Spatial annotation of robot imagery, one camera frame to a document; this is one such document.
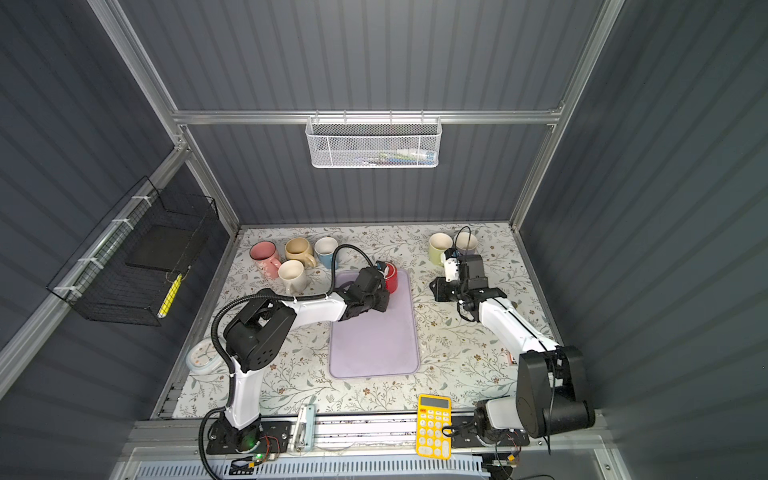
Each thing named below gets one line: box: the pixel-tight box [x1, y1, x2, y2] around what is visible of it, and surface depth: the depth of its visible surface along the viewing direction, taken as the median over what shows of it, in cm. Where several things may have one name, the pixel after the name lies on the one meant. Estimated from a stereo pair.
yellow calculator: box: [416, 394, 452, 461], surface depth 76 cm
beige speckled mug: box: [284, 237, 316, 268], surface depth 104 cm
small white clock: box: [186, 337, 222, 372], surface depth 86 cm
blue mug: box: [314, 236, 339, 269], surface depth 104 cm
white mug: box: [278, 259, 310, 295], surface depth 99 cm
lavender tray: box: [329, 269, 419, 378], surface depth 91 cm
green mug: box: [429, 232, 453, 267], surface depth 107 cm
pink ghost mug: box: [249, 240, 281, 280], surface depth 101 cm
